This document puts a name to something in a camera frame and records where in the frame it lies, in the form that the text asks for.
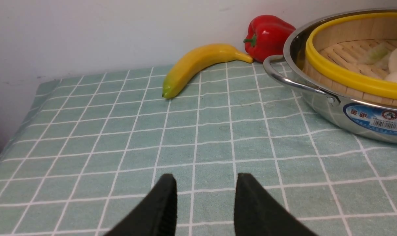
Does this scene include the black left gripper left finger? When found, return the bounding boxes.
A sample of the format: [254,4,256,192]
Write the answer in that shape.
[105,174,178,236]

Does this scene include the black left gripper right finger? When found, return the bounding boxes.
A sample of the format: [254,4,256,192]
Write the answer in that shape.
[234,173,316,236]

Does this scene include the yellow rimmed bamboo steamer basket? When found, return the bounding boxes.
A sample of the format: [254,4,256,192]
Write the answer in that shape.
[302,11,397,107]

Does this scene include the stainless steel pot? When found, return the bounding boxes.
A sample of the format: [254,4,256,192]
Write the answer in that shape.
[263,9,397,144]

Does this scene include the green checkered tablecloth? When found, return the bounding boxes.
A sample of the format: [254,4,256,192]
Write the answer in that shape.
[0,62,397,236]

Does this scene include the yellow banana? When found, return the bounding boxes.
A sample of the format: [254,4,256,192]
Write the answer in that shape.
[162,43,253,100]

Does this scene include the red bell pepper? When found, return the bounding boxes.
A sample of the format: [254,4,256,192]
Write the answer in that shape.
[243,15,296,63]

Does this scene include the green dumpling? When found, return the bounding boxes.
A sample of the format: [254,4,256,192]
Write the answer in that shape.
[363,42,392,64]

